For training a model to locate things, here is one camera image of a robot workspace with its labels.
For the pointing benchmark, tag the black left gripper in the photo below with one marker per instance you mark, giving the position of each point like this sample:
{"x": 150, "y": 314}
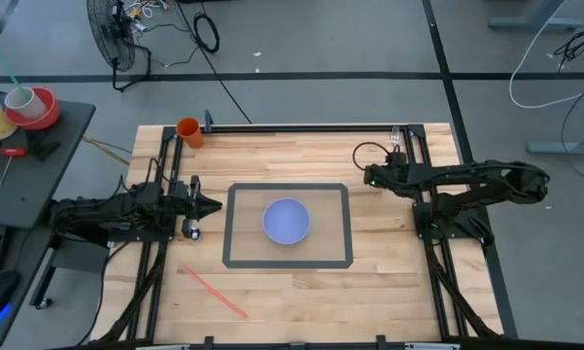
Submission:
{"x": 194, "y": 204}

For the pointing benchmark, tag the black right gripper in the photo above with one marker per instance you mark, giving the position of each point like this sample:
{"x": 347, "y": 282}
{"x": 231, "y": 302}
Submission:
{"x": 384, "y": 176}

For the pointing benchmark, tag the orange plastic cup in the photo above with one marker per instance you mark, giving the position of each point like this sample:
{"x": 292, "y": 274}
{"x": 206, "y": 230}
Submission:
{"x": 191, "y": 132}

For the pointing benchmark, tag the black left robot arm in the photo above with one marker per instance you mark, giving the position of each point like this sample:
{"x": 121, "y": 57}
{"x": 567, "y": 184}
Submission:
{"x": 107, "y": 214}

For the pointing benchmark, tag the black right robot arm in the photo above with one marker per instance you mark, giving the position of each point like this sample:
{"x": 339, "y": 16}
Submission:
{"x": 486, "y": 180}

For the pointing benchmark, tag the lavender bowl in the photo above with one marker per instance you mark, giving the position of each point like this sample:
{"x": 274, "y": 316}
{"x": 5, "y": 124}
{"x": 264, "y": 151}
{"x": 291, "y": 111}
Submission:
{"x": 286, "y": 221}

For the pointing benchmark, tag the red drinking straw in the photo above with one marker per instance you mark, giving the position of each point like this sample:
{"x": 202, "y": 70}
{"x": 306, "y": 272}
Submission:
{"x": 216, "y": 292}

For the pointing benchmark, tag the clear mat with black border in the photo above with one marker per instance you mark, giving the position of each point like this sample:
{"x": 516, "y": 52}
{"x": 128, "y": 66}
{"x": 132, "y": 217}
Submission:
{"x": 286, "y": 265}

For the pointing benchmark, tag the dark grey side table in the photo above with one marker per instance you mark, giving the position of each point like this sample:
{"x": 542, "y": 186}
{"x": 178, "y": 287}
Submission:
{"x": 34, "y": 189}

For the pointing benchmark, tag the grey desk foot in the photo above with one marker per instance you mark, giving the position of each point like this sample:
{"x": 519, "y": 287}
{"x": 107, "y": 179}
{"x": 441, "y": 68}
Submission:
{"x": 563, "y": 147}
{"x": 534, "y": 23}

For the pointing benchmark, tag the red bowl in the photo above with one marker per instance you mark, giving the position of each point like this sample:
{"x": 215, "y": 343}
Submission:
{"x": 46, "y": 116}

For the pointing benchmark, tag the black floor fan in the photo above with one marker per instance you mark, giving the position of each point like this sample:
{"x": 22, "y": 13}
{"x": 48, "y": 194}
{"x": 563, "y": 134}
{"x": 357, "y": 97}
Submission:
{"x": 112, "y": 36}

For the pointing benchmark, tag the white paper cup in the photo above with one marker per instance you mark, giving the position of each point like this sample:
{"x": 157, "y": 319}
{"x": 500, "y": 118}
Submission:
{"x": 26, "y": 104}

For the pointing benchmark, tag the green straw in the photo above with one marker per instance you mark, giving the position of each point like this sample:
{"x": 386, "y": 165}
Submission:
{"x": 2, "y": 60}

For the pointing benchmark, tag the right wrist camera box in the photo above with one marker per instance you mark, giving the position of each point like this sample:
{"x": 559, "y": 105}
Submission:
{"x": 398, "y": 158}

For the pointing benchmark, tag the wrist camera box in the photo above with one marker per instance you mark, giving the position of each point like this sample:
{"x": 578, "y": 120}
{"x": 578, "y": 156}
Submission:
{"x": 180, "y": 192}
{"x": 398, "y": 158}

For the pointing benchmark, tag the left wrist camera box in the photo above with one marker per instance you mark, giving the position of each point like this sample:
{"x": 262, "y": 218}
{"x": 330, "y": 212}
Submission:
{"x": 180, "y": 192}

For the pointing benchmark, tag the black aluminium table frame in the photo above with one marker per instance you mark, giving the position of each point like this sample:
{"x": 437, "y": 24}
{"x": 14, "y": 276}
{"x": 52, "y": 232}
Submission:
{"x": 291, "y": 128}

